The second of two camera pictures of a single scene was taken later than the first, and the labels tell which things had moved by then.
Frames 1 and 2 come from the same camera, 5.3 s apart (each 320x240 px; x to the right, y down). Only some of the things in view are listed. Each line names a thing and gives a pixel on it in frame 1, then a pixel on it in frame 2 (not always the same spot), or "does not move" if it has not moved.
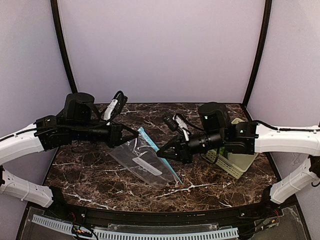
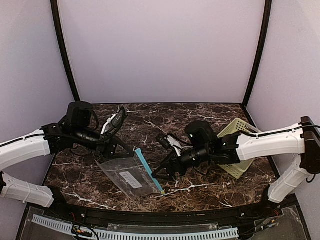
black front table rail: [94, 215] does not move
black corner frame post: [258, 54] does not move
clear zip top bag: [139, 156] -> [133, 175]
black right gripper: [181, 150] -> [172, 165]
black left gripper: [116, 135] -> [107, 145]
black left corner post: [54, 11] does not move
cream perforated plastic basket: [235, 164] does not move
